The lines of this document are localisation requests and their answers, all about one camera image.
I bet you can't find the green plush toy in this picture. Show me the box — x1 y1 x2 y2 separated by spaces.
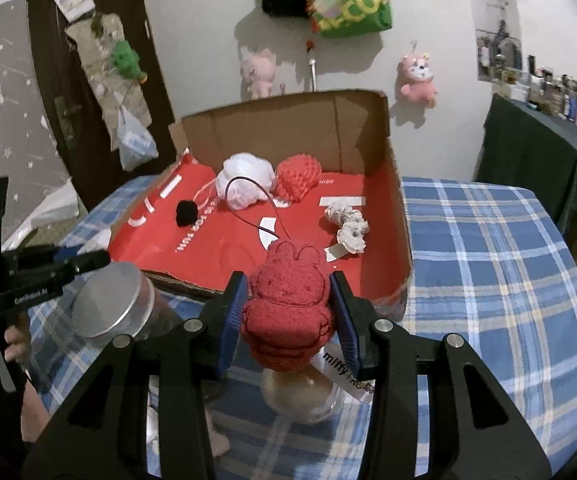
111 39 148 83

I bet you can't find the brass door handle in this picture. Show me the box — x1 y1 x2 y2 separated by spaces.
53 94 83 133

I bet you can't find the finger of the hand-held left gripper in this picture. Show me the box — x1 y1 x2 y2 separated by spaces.
51 249 112 283

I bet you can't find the red printed paper liner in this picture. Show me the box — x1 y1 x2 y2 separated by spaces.
108 152 404 301

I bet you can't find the clear plastic bag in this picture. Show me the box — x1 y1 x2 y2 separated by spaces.
117 105 160 172

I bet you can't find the white mesh bath pouf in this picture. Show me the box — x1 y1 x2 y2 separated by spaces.
196 152 278 213

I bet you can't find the dark wooden door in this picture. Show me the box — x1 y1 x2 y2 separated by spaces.
26 0 179 211

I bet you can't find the desk with dark cloth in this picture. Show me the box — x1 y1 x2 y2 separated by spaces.
473 92 577 241

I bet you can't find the glass jar with metal lid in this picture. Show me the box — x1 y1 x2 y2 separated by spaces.
71 261 189 348

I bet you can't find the person's left forearm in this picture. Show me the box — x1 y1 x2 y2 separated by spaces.
18 360 54 446

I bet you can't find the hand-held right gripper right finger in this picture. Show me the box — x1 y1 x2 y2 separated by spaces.
329 270 551 480

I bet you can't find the cardboard box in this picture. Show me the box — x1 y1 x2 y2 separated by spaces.
103 89 415 306

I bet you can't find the white plastic sheet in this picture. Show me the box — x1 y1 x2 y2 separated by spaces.
1 180 82 251

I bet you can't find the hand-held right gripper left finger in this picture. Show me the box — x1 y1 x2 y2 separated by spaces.
21 270 249 480

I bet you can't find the beige knit rope toy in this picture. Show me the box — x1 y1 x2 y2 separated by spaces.
324 199 371 263

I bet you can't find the light pink plush toy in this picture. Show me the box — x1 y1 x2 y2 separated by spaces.
240 47 278 100

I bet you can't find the person's left hand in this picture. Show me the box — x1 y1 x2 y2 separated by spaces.
0 317 32 366

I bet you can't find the red crochet ball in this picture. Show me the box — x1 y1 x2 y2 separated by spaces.
273 155 323 206

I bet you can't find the metal pole with red tip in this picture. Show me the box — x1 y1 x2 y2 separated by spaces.
305 39 318 93

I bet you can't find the clear plastic jar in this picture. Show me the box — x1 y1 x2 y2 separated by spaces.
261 360 371 427

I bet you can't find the row of cosmetics bottles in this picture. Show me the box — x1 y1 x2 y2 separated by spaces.
488 52 577 133

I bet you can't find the wall mirror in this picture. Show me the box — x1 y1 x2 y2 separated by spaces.
463 0 524 83

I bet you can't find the pink plush with white face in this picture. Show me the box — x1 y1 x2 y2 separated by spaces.
399 52 439 108

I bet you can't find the red plush rabbit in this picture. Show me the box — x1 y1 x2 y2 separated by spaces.
223 176 376 406

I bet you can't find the hanging fabric organizer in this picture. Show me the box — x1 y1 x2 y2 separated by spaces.
66 12 152 153

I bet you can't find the blue plaid blanket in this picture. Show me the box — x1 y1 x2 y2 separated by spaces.
26 175 577 480

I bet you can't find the white packet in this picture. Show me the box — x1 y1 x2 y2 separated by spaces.
68 227 114 256

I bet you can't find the black fluffy pom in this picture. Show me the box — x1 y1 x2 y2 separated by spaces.
175 200 200 227

